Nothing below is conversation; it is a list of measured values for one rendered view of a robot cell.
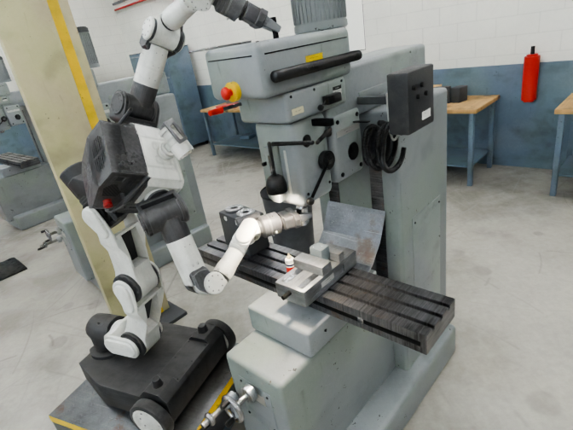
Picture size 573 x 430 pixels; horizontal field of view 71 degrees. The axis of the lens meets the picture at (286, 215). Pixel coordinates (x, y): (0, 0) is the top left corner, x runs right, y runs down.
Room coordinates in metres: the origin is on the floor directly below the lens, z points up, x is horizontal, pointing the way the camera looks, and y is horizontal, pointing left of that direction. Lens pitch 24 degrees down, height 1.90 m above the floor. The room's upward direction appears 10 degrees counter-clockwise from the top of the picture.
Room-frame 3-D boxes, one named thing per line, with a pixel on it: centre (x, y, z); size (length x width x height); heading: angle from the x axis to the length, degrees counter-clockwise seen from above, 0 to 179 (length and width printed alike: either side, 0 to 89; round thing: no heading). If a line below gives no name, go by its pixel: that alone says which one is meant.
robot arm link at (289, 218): (1.46, 0.02, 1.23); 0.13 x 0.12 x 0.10; 19
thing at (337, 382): (1.47, -0.05, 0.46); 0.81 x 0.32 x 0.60; 134
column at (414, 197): (1.92, -0.51, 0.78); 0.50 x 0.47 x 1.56; 134
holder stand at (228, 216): (1.84, 0.22, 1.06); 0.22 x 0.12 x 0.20; 37
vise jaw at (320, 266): (1.40, -0.07, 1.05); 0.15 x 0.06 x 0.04; 44
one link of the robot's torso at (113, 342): (1.64, 0.83, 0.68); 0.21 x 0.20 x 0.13; 63
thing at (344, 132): (1.62, -0.21, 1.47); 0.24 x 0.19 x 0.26; 44
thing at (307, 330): (1.49, -0.06, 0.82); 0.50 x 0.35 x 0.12; 134
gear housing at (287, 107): (1.52, -0.10, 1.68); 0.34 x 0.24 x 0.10; 134
